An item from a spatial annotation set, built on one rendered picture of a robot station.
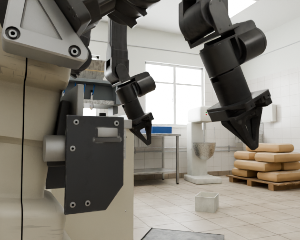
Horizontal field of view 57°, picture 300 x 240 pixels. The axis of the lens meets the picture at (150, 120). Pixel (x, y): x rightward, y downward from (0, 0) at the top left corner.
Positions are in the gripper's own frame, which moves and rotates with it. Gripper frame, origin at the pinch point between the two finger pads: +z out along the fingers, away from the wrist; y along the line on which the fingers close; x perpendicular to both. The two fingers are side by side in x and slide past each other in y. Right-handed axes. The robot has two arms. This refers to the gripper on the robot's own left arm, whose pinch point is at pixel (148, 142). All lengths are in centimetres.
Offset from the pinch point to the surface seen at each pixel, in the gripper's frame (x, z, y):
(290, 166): -313, 212, 225
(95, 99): -23, -19, 107
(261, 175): -263, 203, 241
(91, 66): -30, -40, 103
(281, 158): -288, 183, 214
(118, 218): 13.8, 28.8, 28.8
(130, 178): 1.7, 17.0, 29.0
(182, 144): -243, 139, 401
